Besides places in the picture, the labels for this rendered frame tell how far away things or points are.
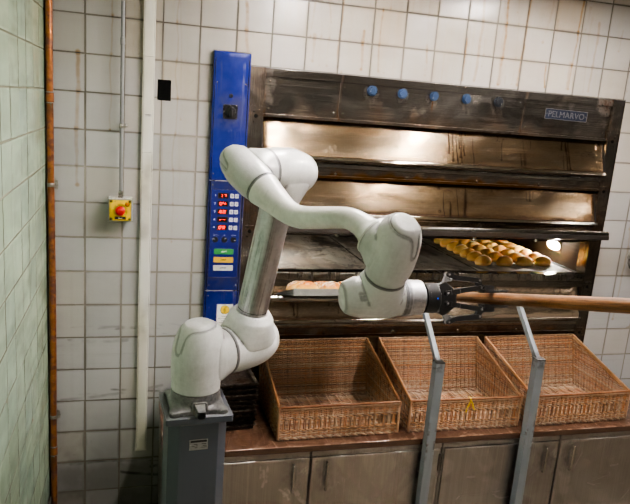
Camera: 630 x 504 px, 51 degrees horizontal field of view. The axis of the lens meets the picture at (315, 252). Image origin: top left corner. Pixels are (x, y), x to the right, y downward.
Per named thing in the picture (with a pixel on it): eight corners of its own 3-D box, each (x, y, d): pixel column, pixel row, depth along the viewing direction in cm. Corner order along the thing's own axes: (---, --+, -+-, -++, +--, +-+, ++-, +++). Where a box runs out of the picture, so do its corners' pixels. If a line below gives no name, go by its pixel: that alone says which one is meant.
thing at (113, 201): (108, 218, 284) (108, 195, 281) (132, 219, 286) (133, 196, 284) (107, 221, 277) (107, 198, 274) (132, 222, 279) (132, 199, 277)
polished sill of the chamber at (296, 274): (251, 276, 312) (252, 268, 311) (576, 278, 360) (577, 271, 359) (253, 279, 307) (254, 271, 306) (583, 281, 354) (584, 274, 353)
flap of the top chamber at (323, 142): (262, 159, 294) (261, 116, 296) (600, 178, 341) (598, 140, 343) (264, 156, 290) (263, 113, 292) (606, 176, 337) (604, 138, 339)
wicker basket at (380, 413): (253, 392, 317) (257, 338, 311) (363, 387, 333) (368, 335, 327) (275, 442, 272) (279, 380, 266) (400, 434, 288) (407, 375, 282)
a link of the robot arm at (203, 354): (159, 384, 207) (161, 318, 203) (205, 370, 221) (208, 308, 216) (190, 402, 197) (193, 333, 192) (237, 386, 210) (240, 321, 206)
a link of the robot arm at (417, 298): (392, 315, 165) (414, 315, 167) (407, 317, 156) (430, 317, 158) (393, 279, 166) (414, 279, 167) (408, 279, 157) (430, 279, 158)
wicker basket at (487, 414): (370, 387, 334) (376, 335, 328) (471, 383, 348) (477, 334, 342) (406, 433, 288) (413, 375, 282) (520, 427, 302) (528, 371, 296)
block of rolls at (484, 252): (430, 242, 409) (431, 233, 408) (499, 243, 422) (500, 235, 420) (478, 266, 352) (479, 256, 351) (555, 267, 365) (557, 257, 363)
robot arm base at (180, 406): (171, 425, 194) (171, 407, 193) (162, 393, 215) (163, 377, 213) (231, 419, 200) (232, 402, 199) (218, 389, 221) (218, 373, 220)
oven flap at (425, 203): (258, 216, 300) (258, 173, 302) (592, 226, 347) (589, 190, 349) (260, 214, 296) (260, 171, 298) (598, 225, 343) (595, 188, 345)
